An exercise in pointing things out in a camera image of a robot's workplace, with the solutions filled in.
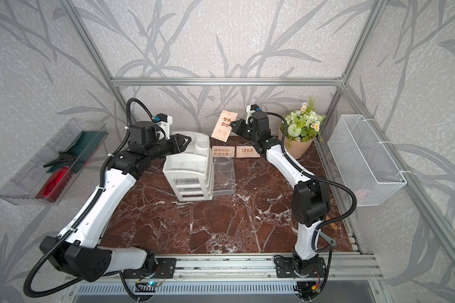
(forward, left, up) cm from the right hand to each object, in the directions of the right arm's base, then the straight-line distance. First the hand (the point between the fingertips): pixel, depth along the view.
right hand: (228, 122), depth 83 cm
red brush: (-35, +53, +4) cm, 63 cm away
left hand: (-14, +14, +3) cm, 20 cm away
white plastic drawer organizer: (-20, +15, -9) cm, 27 cm away
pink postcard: (+1, +3, -4) cm, 5 cm away
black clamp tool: (-22, +57, +4) cm, 62 cm away
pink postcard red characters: (+9, +4, -31) cm, 33 cm away
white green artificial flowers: (-1, -34, -2) cm, 34 cm away
